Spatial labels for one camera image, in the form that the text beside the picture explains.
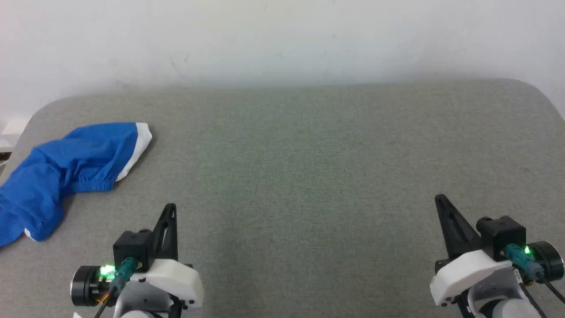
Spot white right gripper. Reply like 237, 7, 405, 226
430, 194, 565, 307

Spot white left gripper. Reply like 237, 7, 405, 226
71, 203, 205, 317

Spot blue shorts with white trim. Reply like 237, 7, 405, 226
0, 122, 153, 248

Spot grey fabric sofa seat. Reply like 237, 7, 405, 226
0, 79, 565, 318

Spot teal left camera cable connector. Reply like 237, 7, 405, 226
109, 257, 138, 293

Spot teal camera cable connector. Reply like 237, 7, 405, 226
109, 257, 138, 293
505, 244, 545, 284

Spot teal right camera cable connector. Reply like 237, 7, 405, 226
505, 244, 545, 284

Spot black left camera cable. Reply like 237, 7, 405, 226
94, 287, 116, 318

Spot black camera cable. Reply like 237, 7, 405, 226
541, 276, 565, 305
94, 287, 116, 318

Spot black right camera cable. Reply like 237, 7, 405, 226
541, 276, 565, 305

